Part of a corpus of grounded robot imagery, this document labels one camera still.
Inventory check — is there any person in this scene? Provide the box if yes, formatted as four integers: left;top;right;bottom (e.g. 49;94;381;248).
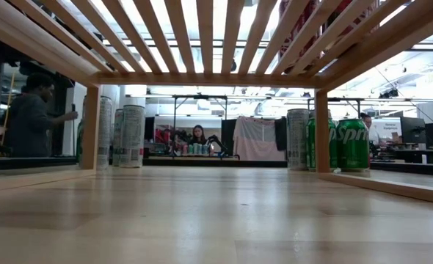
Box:
360;112;382;147
189;124;208;147
1;72;79;158

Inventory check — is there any white wall sign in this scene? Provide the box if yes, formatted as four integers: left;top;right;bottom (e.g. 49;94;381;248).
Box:
376;119;404;141

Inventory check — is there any distant wooden table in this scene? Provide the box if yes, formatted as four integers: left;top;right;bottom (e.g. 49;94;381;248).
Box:
142;153;241;161

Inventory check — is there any black aluminium table frame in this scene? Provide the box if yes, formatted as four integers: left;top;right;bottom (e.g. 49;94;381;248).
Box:
0;155;433;177

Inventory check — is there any distant black rig frame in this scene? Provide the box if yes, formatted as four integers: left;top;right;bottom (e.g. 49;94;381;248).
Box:
306;97;363;122
171;94;229;159

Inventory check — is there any wooden slatted shelf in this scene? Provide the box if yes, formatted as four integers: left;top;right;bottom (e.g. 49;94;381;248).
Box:
0;0;433;207

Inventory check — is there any pinkish hanging cloth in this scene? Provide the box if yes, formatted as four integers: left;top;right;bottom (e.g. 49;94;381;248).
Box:
233;116;287;161

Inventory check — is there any black ceiling device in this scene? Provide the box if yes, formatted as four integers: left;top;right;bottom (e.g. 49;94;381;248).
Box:
377;87;400;100

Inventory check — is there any thin yellow pole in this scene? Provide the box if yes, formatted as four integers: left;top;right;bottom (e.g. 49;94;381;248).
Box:
0;70;18;147

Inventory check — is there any black upright panel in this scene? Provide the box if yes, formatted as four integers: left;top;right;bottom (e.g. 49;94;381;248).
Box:
221;119;239;157

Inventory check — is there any black hanging cloth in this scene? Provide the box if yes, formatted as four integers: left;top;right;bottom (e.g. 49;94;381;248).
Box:
274;117;288;152

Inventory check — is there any distant dark desk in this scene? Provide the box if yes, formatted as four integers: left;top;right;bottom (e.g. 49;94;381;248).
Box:
370;144;433;165

